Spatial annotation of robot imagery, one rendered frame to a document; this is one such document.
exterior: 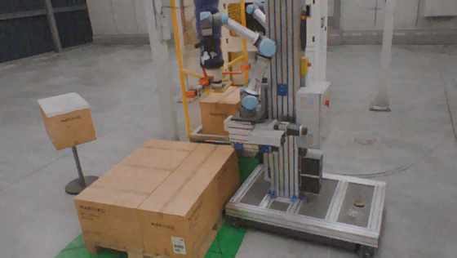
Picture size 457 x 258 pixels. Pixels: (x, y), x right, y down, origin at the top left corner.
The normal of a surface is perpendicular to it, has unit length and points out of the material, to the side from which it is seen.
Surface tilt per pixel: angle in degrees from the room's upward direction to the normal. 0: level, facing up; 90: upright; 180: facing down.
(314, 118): 90
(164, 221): 90
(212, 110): 90
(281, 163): 90
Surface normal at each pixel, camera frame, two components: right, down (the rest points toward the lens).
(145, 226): -0.33, 0.37
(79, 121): 0.55, 0.27
